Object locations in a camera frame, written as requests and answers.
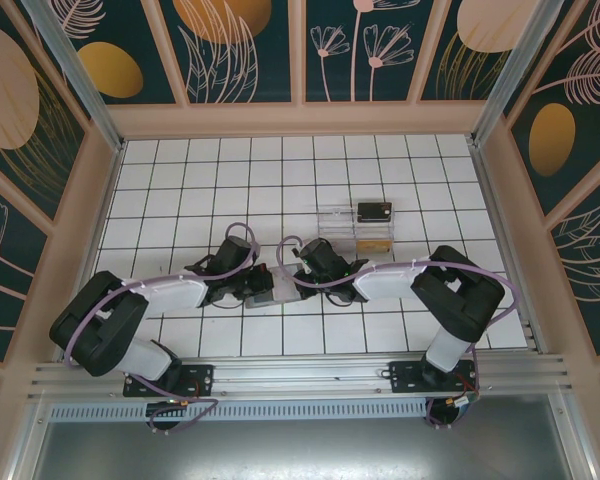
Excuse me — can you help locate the clear acrylic card organizer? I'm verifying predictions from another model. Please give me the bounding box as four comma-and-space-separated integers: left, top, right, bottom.
315, 205, 399, 259

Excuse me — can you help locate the right aluminium corner post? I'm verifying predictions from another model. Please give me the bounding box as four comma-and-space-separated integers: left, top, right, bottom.
469, 0, 581, 149

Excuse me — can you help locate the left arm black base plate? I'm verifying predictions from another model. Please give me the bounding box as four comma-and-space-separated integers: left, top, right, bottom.
123, 364, 216, 399

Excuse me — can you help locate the left aluminium corner post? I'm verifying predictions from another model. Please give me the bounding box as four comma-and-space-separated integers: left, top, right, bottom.
19, 0, 127, 154

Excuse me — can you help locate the slotted grey cable duct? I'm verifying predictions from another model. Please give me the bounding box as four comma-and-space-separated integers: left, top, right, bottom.
46, 402, 430, 422

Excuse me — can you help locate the grey card holder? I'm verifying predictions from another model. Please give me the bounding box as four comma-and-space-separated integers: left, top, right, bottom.
244, 264, 302, 310

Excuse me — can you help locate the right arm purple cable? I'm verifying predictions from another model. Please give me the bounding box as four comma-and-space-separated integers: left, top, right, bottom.
277, 234, 524, 432

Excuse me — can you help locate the grey metal sheet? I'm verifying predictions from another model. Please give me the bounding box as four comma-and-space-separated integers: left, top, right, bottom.
9, 394, 596, 480

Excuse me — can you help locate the black card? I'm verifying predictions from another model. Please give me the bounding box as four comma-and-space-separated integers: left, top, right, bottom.
356, 201, 394, 224

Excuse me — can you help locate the aluminium side rail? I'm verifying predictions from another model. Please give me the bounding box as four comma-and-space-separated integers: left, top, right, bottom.
469, 139, 549, 354
77, 139, 127, 287

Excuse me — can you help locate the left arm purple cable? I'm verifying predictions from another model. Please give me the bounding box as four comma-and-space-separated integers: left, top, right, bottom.
63, 222, 259, 435

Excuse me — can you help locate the tan wooden block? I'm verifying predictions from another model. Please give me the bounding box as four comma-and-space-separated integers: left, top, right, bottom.
355, 239, 394, 255

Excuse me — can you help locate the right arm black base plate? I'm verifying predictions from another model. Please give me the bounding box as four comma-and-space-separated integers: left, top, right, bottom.
388, 359, 481, 396

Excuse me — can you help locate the aluminium front rail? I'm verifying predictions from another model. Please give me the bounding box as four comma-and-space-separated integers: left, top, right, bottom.
26, 353, 575, 403

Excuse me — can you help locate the aluminium corner post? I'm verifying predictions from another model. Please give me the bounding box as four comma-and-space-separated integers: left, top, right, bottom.
469, 0, 581, 149
19, 0, 127, 154

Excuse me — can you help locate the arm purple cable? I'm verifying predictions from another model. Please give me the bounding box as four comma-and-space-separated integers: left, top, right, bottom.
63, 222, 259, 435
277, 234, 524, 432

